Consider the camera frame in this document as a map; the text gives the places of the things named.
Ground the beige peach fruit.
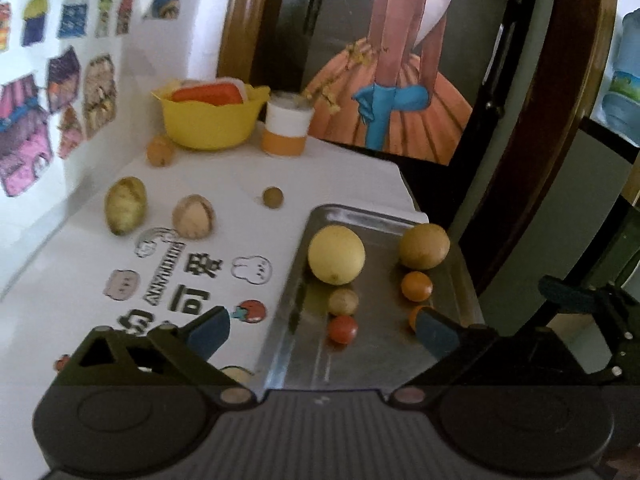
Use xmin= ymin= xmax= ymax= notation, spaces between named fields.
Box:
xmin=171 ymin=194 xmax=215 ymax=240

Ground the small orange fruit by bowl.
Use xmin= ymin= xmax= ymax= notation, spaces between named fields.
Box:
xmin=146 ymin=136 xmax=176 ymax=167

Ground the metal tray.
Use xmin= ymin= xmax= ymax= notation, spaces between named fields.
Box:
xmin=247 ymin=202 xmax=486 ymax=401

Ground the small red tomato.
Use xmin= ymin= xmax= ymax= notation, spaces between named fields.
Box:
xmin=328 ymin=315 xmax=358 ymax=344

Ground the small orange tangerine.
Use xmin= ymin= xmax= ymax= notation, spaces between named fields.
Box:
xmin=400 ymin=271 xmax=434 ymax=302

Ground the yellow flower sprig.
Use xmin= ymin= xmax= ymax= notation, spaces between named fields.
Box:
xmin=302 ymin=38 xmax=380 ymax=115

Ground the colourful house drawings sheet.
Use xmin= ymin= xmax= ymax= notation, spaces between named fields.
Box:
xmin=1 ymin=0 xmax=134 ymax=198

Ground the large yellow lemon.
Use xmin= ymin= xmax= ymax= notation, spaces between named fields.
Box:
xmin=307 ymin=224 xmax=366 ymax=286

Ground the orange sponge in bowl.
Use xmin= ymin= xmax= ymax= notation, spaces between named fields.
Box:
xmin=170 ymin=82 xmax=244 ymax=106

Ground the white orange cup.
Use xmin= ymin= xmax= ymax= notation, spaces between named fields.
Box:
xmin=262 ymin=92 xmax=314 ymax=157

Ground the small tan kiwi fruit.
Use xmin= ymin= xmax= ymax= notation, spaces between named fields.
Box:
xmin=328 ymin=287 xmax=359 ymax=316

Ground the yellow plastic bowl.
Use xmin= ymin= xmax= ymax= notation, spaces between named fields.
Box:
xmin=152 ymin=80 xmax=270 ymax=151

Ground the woman in dress painting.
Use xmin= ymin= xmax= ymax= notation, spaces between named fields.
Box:
xmin=299 ymin=0 xmax=507 ymax=166

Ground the brown round pear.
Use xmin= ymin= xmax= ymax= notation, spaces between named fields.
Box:
xmin=399 ymin=223 xmax=450 ymax=271

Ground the green oval mango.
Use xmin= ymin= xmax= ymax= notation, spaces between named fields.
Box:
xmin=104 ymin=177 xmax=148 ymax=236

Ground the small brown round fruit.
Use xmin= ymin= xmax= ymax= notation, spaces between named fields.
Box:
xmin=262 ymin=186 xmax=284 ymax=209

